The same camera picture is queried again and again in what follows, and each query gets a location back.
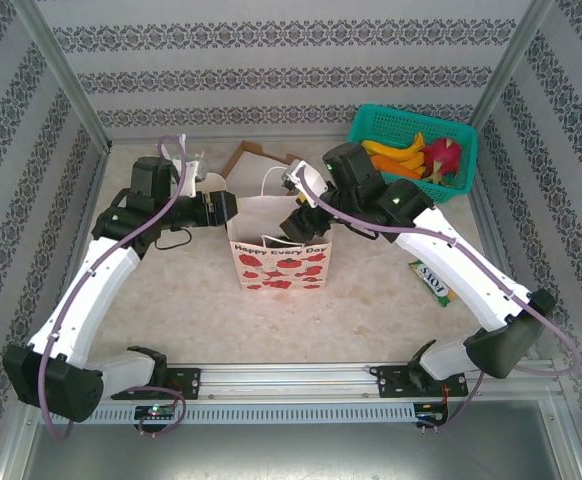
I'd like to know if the white red printed paper bag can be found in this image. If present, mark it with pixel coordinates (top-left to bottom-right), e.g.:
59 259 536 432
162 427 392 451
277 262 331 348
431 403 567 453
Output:
226 166 333 293

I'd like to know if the brown cardboard box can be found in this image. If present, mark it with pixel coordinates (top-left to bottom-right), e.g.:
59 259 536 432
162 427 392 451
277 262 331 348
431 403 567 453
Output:
219 140 303 201

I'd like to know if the orange carrot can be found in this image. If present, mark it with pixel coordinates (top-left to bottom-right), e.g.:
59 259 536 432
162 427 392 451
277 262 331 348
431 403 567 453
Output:
370 153 422 181

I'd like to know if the mint green straw holder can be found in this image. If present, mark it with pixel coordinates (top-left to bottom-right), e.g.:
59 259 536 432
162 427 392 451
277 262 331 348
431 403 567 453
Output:
170 149 195 176

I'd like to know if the yellow banana bunch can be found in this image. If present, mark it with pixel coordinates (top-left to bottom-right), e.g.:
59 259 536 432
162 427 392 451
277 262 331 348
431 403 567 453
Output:
360 132 427 171

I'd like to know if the pink dragon fruit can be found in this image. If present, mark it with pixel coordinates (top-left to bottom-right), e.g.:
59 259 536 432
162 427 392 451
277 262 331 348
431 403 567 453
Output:
418 138 465 187

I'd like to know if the green snack packet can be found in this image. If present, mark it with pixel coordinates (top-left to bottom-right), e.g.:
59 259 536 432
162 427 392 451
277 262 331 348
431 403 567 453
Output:
409 259 459 308

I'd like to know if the teal plastic basket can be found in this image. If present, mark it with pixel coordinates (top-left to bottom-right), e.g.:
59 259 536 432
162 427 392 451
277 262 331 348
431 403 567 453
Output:
346 103 479 204

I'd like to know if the left gripper thin black cable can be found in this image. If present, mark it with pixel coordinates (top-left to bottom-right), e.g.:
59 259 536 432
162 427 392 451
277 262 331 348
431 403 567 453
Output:
153 227 195 251

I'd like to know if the long aluminium base rail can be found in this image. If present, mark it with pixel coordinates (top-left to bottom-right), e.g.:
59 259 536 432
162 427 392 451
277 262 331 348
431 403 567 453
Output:
19 363 560 402

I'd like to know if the slotted grey cable duct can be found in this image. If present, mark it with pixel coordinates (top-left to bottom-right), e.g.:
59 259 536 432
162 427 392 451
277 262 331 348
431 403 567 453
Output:
38 402 418 426

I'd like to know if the aluminium frame post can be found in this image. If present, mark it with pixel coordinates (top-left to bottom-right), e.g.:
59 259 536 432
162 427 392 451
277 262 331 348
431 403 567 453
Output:
470 0 555 131
13 0 113 151

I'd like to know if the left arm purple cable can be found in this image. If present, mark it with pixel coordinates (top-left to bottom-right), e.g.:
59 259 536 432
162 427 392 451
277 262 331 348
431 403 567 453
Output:
38 134 190 442

